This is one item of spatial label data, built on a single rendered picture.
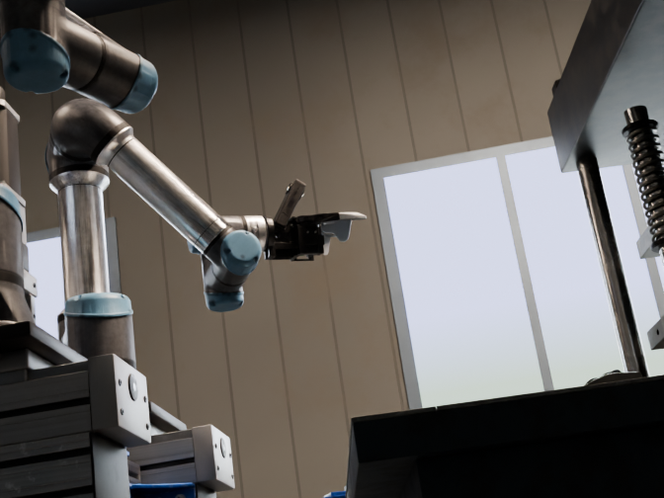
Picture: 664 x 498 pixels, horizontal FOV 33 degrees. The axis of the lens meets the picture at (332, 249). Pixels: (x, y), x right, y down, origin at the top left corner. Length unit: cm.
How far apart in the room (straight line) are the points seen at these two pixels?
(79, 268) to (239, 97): 282
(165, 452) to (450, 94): 315
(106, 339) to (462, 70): 311
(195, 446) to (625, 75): 145
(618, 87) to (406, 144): 198
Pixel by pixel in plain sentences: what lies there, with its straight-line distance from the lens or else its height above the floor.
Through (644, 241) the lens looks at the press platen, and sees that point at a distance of 303.
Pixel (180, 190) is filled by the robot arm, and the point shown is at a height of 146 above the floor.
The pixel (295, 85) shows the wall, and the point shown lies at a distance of 486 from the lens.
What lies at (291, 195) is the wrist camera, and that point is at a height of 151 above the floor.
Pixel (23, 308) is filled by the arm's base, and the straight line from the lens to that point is 149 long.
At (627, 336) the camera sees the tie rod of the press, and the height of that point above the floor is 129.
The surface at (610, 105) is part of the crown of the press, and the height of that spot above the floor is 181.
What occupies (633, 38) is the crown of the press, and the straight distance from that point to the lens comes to 261.
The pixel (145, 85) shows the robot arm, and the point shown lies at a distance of 143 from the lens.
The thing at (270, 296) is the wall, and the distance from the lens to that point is 452.
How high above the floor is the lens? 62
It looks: 20 degrees up
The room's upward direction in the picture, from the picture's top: 8 degrees counter-clockwise
